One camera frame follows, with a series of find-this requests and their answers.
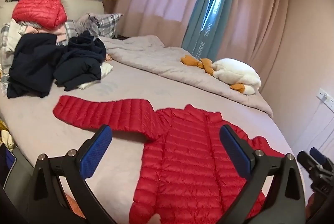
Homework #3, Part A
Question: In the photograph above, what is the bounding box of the large navy coat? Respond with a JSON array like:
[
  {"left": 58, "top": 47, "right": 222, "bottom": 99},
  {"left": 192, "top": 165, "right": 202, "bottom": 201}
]
[{"left": 6, "top": 33, "right": 69, "bottom": 99}]

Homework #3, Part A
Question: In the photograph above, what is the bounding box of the white cloth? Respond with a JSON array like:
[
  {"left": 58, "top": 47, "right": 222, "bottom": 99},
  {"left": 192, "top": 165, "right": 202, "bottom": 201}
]
[{"left": 76, "top": 62, "right": 114, "bottom": 90}]

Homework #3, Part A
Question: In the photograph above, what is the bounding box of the tablet with grey cover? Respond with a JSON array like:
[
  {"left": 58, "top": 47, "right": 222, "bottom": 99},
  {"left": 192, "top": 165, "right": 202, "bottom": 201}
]
[{"left": 0, "top": 144, "right": 17, "bottom": 189}]

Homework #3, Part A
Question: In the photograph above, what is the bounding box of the red down jacket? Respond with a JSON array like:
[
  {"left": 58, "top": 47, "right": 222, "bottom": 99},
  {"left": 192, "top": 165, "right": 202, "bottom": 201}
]
[
  {"left": 12, "top": 0, "right": 68, "bottom": 30},
  {"left": 53, "top": 95, "right": 285, "bottom": 224}
]

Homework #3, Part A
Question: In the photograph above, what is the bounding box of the grey duvet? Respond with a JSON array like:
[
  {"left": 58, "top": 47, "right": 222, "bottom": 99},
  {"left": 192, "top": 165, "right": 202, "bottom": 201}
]
[{"left": 100, "top": 35, "right": 273, "bottom": 118}]

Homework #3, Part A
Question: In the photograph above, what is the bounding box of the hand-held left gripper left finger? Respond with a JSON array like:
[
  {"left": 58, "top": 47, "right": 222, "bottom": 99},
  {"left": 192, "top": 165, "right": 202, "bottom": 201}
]
[{"left": 28, "top": 125, "right": 118, "bottom": 224}]

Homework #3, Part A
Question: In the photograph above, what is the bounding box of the white cable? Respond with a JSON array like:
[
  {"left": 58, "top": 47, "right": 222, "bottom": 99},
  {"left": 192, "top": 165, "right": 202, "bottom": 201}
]
[{"left": 292, "top": 102, "right": 330, "bottom": 147}]

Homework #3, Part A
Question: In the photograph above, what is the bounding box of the bed with grey sheet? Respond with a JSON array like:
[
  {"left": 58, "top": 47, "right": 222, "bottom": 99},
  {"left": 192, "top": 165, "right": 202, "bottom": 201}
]
[{"left": 0, "top": 0, "right": 307, "bottom": 224}]

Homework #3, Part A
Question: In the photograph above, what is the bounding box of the white goose plush toy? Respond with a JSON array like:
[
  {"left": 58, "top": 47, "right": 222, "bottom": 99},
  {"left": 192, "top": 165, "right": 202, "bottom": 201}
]
[{"left": 181, "top": 55, "right": 262, "bottom": 96}]

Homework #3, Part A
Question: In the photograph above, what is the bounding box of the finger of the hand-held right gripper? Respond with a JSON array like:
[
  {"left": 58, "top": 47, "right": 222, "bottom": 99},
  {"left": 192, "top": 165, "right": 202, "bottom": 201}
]
[
  {"left": 297, "top": 151, "right": 315, "bottom": 171},
  {"left": 310, "top": 147, "right": 328, "bottom": 166}
]

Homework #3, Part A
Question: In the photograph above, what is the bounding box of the beige bed headboard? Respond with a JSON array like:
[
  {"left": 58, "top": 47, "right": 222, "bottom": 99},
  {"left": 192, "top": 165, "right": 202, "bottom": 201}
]
[{"left": 0, "top": 0, "right": 105, "bottom": 28}]

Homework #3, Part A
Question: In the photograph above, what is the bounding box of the grey plaid pillow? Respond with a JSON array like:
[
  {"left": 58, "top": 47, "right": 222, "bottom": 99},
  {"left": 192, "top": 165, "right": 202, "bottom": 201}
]
[{"left": 65, "top": 13, "right": 124, "bottom": 39}]

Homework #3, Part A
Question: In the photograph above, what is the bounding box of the pile of pink white clothes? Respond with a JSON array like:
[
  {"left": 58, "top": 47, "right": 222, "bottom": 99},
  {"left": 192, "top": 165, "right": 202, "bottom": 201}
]
[{"left": 0, "top": 18, "right": 69, "bottom": 52}]

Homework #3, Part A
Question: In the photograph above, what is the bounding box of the folded red down jacket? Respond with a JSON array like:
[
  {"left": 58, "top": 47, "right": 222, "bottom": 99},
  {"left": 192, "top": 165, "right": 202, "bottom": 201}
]
[{"left": 12, "top": 0, "right": 68, "bottom": 30}]

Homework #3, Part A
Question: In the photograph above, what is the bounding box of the white wall socket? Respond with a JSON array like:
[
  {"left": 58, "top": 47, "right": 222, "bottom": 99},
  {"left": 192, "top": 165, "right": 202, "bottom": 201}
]
[{"left": 316, "top": 88, "right": 334, "bottom": 111}]

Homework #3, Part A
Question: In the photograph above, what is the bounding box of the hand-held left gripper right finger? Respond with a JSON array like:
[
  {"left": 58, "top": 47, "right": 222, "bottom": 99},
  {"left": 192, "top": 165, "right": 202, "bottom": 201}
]
[{"left": 216, "top": 125, "right": 306, "bottom": 224}]

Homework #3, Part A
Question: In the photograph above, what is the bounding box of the teal curtain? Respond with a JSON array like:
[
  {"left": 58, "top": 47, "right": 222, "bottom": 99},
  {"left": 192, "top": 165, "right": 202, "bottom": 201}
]
[{"left": 181, "top": 0, "right": 242, "bottom": 62}]

